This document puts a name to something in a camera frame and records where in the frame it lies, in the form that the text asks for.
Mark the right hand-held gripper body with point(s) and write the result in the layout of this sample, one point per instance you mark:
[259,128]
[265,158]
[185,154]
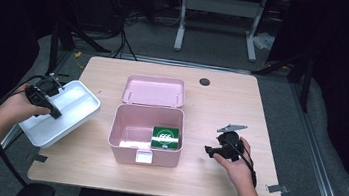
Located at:
[230,146]

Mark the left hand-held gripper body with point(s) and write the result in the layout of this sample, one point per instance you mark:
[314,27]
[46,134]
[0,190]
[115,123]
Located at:
[40,95]

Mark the white divided tray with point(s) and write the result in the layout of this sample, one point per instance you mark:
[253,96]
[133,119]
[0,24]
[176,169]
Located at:
[70,105]

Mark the green cardboard box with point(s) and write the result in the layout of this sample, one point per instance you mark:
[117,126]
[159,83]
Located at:
[166,138]

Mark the pink storage box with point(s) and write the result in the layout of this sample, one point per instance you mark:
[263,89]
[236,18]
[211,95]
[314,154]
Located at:
[153,92]

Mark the person's right hand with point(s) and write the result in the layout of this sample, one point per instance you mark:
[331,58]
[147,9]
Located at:
[239,173]

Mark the person's left hand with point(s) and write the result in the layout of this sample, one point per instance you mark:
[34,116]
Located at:
[15,107]

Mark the grey tape strip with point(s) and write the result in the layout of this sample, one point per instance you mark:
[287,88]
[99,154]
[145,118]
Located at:
[278,188]
[39,158]

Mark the black metal stand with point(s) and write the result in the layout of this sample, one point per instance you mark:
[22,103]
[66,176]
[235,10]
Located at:
[55,46]
[305,84]

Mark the yellow tag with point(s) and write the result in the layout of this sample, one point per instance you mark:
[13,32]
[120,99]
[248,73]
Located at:
[78,55]

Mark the clear plastic bag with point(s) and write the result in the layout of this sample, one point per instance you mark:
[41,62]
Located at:
[265,41]

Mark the white metal desk frame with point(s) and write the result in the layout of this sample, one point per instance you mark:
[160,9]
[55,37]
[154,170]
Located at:
[220,6]

